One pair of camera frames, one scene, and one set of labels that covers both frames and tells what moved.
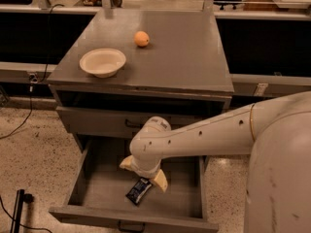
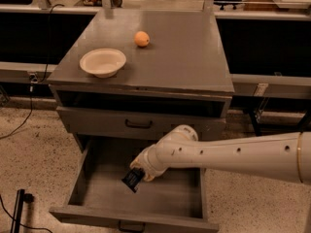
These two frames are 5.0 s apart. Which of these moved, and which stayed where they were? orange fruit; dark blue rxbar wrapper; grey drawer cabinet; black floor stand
Moved: dark blue rxbar wrapper
Stayed: black floor stand; grey drawer cabinet; orange fruit
